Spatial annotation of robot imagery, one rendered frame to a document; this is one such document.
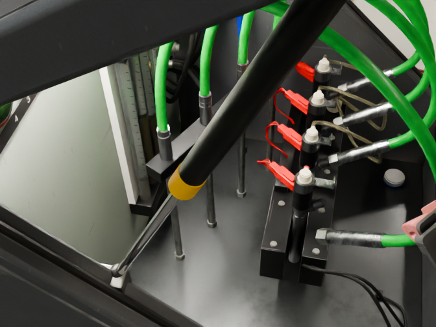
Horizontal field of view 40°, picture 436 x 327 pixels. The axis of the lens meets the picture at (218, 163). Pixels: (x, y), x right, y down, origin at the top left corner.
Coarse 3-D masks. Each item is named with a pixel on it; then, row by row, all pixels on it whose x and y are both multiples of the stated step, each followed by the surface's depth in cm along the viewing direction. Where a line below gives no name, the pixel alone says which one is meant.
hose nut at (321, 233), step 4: (324, 228) 77; (328, 228) 77; (320, 232) 76; (324, 232) 76; (316, 236) 77; (320, 236) 76; (324, 236) 76; (320, 240) 76; (324, 240) 76; (320, 244) 77; (324, 244) 76; (328, 244) 76
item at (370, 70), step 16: (336, 32) 55; (160, 48) 70; (336, 48) 55; (352, 48) 55; (160, 64) 72; (352, 64) 55; (368, 64) 55; (160, 80) 75; (384, 80) 55; (160, 96) 77; (384, 96) 56; (400, 96) 55; (160, 112) 79; (400, 112) 55; (416, 112) 56; (160, 128) 82; (416, 128) 56; (432, 144) 56; (432, 160) 57; (384, 240) 70; (400, 240) 68
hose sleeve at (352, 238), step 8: (328, 232) 76; (336, 232) 75; (344, 232) 74; (352, 232) 73; (360, 232) 72; (368, 232) 72; (376, 232) 71; (328, 240) 75; (336, 240) 74; (344, 240) 74; (352, 240) 73; (360, 240) 72; (368, 240) 71; (376, 240) 70
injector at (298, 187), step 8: (296, 176) 84; (312, 176) 84; (296, 184) 84; (304, 184) 83; (312, 184) 84; (296, 192) 85; (304, 192) 84; (312, 192) 85; (296, 200) 86; (304, 200) 86; (312, 200) 88; (320, 200) 87; (296, 208) 88; (304, 208) 87; (312, 208) 88; (296, 216) 90; (304, 216) 90; (296, 224) 91; (296, 232) 93; (296, 240) 94; (296, 248) 96; (296, 256) 98
